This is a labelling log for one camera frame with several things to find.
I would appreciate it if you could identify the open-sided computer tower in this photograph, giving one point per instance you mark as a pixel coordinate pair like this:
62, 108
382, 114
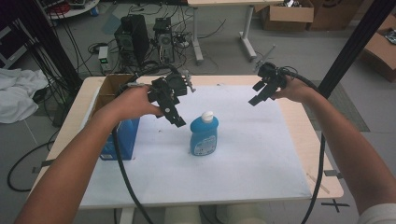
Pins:
164, 39

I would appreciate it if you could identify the brown cardboard box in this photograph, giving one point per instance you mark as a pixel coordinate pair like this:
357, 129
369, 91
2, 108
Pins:
381, 53
289, 15
336, 14

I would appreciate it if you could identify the small white power unit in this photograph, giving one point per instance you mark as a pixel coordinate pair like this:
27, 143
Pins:
103, 57

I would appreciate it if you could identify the white cloth heap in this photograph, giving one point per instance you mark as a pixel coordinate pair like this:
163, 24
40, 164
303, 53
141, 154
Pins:
18, 93

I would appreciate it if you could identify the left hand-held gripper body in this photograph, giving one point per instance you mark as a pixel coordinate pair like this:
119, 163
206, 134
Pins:
169, 85

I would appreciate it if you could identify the black computer tower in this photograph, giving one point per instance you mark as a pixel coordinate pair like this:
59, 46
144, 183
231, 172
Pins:
132, 37

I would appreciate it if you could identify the dark curtain with stand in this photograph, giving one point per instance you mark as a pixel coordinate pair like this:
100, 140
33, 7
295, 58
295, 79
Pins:
40, 43

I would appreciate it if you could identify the white-legged desk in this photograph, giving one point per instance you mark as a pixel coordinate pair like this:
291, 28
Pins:
249, 18

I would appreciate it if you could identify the white table leg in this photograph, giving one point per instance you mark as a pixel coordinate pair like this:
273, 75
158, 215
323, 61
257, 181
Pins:
127, 216

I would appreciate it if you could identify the white table mat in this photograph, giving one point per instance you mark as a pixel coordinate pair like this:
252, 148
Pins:
218, 174

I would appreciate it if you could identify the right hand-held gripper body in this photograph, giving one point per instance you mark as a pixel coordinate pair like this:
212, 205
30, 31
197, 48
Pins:
271, 76

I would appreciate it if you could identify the grey metal tripod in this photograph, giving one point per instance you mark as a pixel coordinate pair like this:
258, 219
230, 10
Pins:
264, 59

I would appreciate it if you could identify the thin wooden stick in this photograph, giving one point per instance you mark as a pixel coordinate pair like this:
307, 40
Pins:
319, 184

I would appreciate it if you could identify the open blue cardboard box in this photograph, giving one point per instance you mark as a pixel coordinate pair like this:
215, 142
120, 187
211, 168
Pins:
124, 137

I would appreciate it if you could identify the person's right hand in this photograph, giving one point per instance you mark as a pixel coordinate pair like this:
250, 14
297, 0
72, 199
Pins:
292, 90

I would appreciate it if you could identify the round white table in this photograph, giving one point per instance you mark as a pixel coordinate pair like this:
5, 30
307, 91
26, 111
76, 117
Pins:
74, 9

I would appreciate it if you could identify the blue bottle with white cap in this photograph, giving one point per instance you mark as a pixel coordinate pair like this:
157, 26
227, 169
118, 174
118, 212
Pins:
204, 133

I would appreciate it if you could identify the black metal stand post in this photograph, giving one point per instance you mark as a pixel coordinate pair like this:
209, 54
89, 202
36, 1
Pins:
355, 46

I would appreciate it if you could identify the person's left hand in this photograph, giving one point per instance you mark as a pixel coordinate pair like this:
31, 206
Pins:
137, 101

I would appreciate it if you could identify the white sleeve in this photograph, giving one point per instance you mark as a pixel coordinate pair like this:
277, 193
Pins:
379, 215

